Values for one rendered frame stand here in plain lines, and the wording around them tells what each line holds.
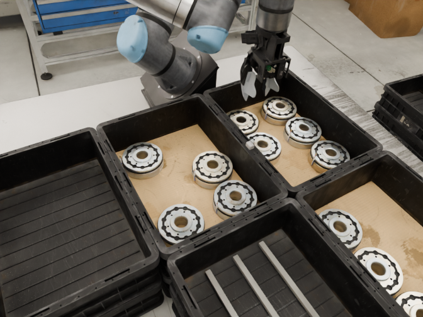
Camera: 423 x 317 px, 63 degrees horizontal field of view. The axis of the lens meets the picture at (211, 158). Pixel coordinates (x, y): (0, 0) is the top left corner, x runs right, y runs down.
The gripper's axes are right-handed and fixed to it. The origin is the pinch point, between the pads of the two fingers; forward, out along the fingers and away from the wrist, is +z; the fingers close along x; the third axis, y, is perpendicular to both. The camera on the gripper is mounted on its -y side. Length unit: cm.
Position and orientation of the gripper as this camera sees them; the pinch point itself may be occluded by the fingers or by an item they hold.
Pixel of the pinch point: (254, 92)
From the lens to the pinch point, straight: 96.1
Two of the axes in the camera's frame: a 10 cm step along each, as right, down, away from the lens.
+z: -0.5, 6.7, 7.4
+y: 4.1, 6.9, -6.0
